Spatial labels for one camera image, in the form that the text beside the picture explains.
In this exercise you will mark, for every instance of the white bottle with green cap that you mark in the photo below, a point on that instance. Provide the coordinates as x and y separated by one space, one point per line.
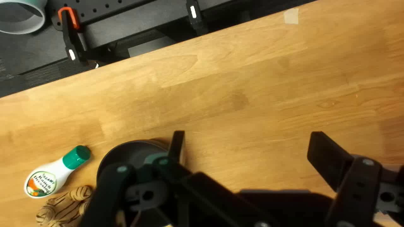
51 176

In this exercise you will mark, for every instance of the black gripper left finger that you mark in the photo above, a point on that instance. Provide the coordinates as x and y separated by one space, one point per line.
197 189

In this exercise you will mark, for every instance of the black clamp with white tab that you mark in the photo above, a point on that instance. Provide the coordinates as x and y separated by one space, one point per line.
197 22

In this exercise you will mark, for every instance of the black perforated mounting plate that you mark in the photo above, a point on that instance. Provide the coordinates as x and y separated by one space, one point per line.
105 7

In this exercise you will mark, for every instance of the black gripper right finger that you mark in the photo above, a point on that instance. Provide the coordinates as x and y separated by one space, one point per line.
358 184

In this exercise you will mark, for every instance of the clear tape piece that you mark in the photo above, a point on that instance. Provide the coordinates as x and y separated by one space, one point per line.
291 15

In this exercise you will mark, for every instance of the pale teal round container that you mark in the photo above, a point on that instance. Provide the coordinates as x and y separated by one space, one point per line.
21 27

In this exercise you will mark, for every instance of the striped tiger plush toy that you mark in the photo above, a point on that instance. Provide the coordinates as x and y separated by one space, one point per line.
63 206

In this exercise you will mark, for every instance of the black bowl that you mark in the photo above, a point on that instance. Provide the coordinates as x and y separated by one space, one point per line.
134 151

